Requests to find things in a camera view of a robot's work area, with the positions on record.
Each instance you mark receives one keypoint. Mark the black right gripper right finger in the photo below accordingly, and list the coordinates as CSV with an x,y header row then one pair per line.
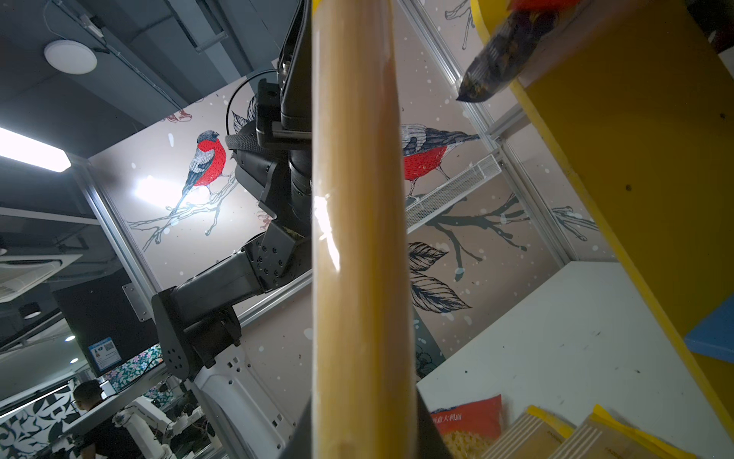
x,y
430,444

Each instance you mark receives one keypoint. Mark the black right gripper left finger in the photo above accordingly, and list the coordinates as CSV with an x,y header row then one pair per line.
x,y
300,445

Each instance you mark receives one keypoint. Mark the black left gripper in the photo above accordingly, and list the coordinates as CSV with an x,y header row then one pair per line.
x,y
284,117

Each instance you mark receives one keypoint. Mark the yellow spaghetti pack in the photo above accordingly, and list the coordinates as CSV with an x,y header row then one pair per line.
x,y
364,402

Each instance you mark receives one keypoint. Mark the blue gold spaghetti pack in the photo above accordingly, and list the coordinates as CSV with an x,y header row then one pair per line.
x,y
505,55

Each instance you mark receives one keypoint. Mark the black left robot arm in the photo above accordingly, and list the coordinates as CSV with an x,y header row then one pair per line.
x,y
199,333

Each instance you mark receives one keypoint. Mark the yellow shelf pink blue boards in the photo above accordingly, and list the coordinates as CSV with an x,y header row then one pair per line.
x,y
637,109

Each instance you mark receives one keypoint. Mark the red fusilli bag right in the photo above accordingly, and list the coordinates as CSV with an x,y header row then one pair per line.
x,y
469,430

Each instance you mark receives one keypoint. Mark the yellow Pastatime pack left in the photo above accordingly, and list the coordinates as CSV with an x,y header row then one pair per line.
x,y
536,434

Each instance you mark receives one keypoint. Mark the yellow pastatime pack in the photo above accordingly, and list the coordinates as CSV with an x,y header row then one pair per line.
x,y
601,436
536,434

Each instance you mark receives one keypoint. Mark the yellow Pastatime pack right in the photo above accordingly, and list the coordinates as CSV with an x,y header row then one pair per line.
x,y
601,436

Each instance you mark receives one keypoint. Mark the person in background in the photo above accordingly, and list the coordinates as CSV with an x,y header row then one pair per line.
x,y
105,439

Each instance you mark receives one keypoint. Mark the round ceiling lamp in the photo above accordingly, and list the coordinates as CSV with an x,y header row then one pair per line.
x,y
70,57

